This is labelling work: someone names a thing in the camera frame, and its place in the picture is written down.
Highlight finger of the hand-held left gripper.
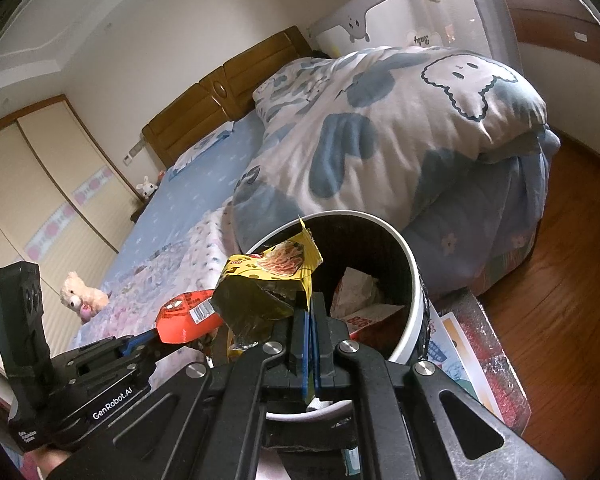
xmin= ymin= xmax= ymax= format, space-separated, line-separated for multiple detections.
xmin=112 ymin=329 xmax=163 ymax=361

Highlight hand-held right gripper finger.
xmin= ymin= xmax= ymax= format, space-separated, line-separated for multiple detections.
xmin=311 ymin=292 xmax=566 ymax=480
xmin=55 ymin=306 xmax=313 ymax=480

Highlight red snack packet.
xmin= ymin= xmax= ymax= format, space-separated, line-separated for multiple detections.
xmin=155 ymin=287 xmax=226 ymax=346

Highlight white and red carton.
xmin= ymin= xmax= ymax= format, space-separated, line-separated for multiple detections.
xmin=330 ymin=266 xmax=407 ymax=343

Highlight yellow snack packet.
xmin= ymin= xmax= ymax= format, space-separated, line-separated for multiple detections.
xmin=214 ymin=216 xmax=325 ymax=361

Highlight white round trash bin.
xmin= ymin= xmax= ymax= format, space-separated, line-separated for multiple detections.
xmin=207 ymin=211 xmax=431 ymax=423

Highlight beige teddy bear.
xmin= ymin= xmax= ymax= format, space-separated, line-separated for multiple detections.
xmin=61 ymin=271 xmax=110 ymax=324

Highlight dark wooden nightstand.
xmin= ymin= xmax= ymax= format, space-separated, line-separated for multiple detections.
xmin=130 ymin=195 xmax=153 ymax=223

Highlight printed paper sheet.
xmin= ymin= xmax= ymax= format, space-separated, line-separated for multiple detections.
xmin=426 ymin=311 xmax=487 ymax=411

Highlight blue bedsheet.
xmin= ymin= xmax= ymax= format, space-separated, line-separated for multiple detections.
xmin=102 ymin=110 xmax=268 ymax=286

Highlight papers on floor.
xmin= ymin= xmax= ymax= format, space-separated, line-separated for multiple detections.
xmin=420 ymin=290 xmax=533 ymax=431

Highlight cream sliding door wardrobe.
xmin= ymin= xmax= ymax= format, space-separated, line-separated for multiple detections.
xmin=0 ymin=94 xmax=141 ymax=361

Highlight blue and white pillow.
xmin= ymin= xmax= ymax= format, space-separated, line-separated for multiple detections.
xmin=172 ymin=127 xmax=236 ymax=173

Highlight white quilt with blue print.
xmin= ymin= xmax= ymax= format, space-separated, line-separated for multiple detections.
xmin=231 ymin=45 xmax=563 ymax=261

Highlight wooden headboard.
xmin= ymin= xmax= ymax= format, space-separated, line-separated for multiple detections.
xmin=141 ymin=26 xmax=313 ymax=170

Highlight grey mesh bed rail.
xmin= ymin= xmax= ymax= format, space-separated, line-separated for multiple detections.
xmin=307 ymin=0 xmax=511 ymax=61

